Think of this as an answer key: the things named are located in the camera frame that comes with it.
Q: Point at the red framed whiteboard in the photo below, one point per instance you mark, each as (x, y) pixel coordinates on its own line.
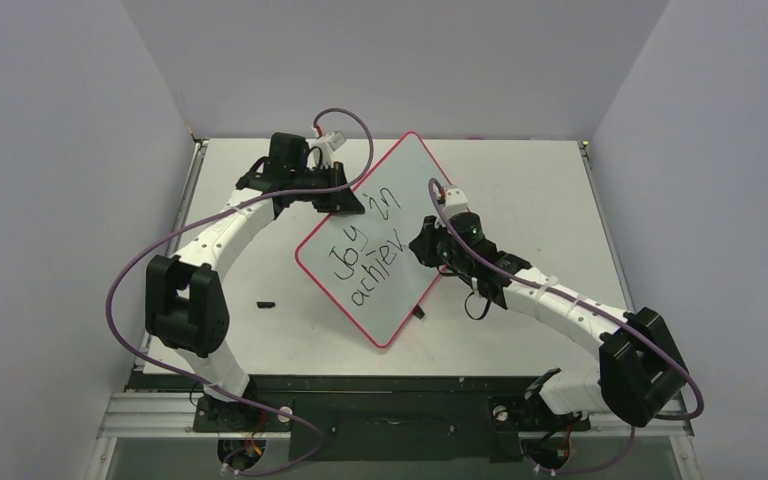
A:
(362, 262)

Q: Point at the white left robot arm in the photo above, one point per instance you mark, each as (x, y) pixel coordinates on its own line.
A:
(186, 308)

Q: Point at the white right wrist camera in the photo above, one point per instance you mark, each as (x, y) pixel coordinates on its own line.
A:
(453, 201)

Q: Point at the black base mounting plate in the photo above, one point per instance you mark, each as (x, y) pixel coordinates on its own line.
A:
(379, 418)

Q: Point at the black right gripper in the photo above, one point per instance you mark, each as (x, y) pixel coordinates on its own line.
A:
(428, 244)

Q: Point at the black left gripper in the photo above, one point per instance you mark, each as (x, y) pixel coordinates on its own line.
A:
(347, 203)

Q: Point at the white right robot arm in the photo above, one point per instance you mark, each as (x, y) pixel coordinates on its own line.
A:
(639, 368)

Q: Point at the aluminium frame rail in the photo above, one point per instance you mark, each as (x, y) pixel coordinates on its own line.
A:
(172, 415)

